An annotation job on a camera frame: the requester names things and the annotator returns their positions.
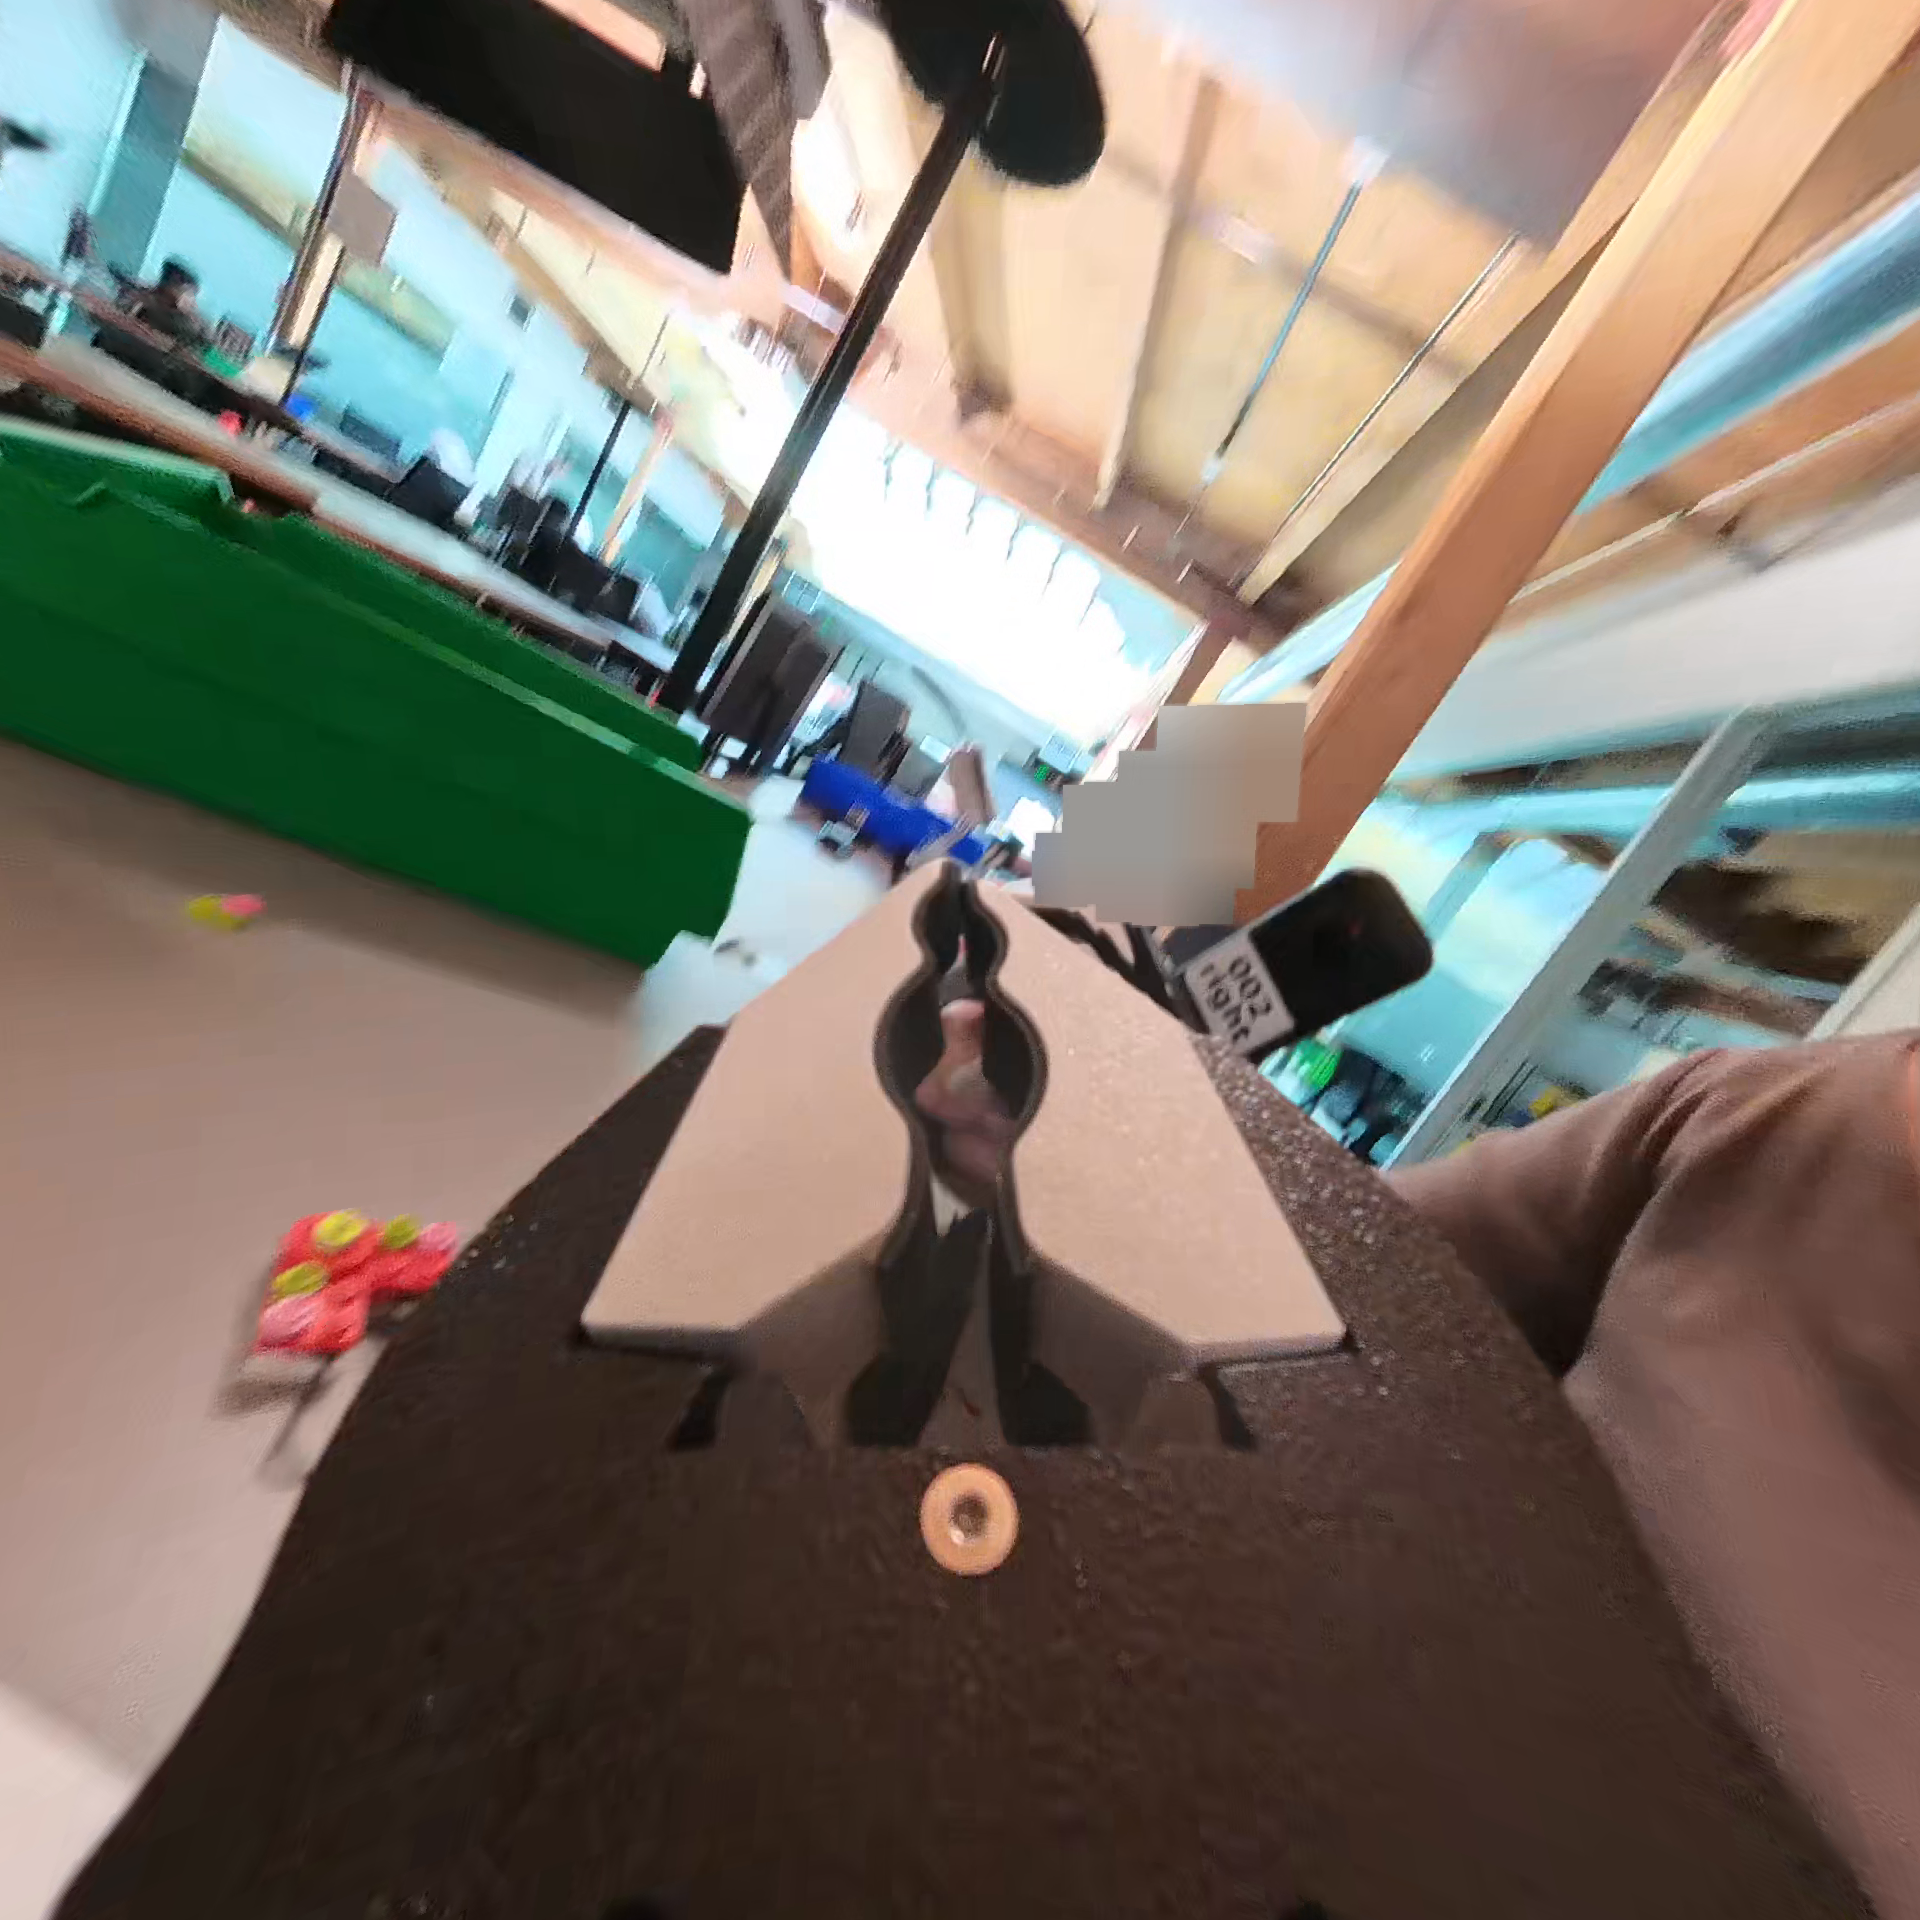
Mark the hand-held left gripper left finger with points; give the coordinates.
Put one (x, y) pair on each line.
(750, 1201)

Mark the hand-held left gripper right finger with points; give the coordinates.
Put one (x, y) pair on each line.
(1171, 1201)

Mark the person's right forearm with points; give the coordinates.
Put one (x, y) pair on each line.
(1651, 1171)

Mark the red lego heart section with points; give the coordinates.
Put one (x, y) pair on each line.
(353, 1277)

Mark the lime and pink lego flower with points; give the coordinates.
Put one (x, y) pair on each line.
(224, 910)

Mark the person's right hand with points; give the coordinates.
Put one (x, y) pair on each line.
(967, 1095)

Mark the blue storage bin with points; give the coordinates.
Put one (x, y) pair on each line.
(878, 811)

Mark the black computer monitor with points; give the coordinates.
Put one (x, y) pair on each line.
(773, 682)

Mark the green plastic bin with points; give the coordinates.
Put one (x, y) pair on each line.
(375, 781)
(494, 670)

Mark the person's torso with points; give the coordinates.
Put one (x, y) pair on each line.
(1799, 1575)

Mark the black support pole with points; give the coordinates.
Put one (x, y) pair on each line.
(843, 377)

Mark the white instruction booklet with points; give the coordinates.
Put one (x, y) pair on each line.
(37, 1846)

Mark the black hanging panel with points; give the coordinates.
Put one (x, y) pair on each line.
(570, 107)

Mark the wooden support post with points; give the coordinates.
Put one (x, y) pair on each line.
(1501, 525)

